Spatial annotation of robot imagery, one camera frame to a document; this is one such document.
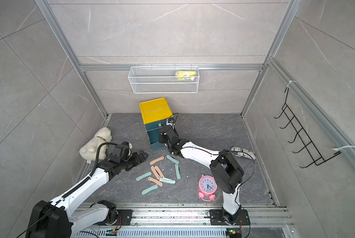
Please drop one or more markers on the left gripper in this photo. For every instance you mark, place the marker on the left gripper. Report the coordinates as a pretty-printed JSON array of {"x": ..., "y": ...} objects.
[{"x": 138, "y": 161}]

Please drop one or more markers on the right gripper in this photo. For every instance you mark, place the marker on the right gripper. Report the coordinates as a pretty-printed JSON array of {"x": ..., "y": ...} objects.
[{"x": 162, "y": 140}]

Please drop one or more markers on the pink fruit knife pair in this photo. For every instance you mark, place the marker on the pink fruit knife pair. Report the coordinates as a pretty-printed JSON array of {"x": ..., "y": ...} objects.
[
  {"x": 161, "y": 175},
  {"x": 155, "y": 170}
]

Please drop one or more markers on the teal fruit knife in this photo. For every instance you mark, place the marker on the teal fruit knife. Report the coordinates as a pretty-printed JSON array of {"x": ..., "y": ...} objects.
[
  {"x": 172, "y": 159},
  {"x": 147, "y": 190},
  {"x": 177, "y": 171},
  {"x": 145, "y": 175},
  {"x": 166, "y": 180}
]

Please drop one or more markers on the yellow teal drawer cabinet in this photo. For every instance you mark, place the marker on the yellow teal drawer cabinet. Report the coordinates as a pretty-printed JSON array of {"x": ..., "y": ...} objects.
[{"x": 154, "y": 114}]

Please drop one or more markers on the teal fruit knife bottom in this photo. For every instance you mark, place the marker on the teal fruit knife bottom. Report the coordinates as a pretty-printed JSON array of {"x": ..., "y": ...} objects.
[{"x": 147, "y": 190}]

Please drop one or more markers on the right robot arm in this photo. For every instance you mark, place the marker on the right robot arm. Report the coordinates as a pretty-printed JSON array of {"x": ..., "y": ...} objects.
[{"x": 227, "y": 172}]

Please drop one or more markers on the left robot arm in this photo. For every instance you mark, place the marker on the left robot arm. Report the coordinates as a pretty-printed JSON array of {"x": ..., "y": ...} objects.
[{"x": 57, "y": 218}]

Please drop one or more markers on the white plush dog toy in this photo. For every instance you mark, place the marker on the white plush dog toy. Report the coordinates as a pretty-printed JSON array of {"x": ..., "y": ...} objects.
[{"x": 89, "y": 150}]

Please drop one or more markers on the yellow item in basket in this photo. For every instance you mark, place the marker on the yellow item in basket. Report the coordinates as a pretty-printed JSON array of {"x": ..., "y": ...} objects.
[{"x": 186, "y": 74}]

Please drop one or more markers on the pink alarm clock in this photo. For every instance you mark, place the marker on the pink alarm clock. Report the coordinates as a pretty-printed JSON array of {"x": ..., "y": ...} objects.
[{"x": 207, "y": 188}]

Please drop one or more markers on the white patterned toy shoe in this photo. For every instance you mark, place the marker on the white patterned toy shoe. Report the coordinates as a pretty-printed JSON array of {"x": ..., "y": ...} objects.
[{"x": 240, "y": 152}]

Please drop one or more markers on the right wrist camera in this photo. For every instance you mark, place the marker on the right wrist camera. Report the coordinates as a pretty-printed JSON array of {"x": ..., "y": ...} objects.
[{"x": 170, "y": 121}]

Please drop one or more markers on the white wire wall basket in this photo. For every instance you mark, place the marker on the white wire wall basket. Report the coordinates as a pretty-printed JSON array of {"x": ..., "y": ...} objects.
[{"x": 161, "y": 79}]

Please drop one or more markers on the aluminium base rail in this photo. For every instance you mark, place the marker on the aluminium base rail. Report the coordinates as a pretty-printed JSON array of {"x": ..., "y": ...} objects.
[{"x": 183, "y": 221}]

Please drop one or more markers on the black wire wall hook rack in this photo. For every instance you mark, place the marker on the black wire wall hook rack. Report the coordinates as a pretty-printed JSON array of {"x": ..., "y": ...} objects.
[{"x": 301, "y": 134}]

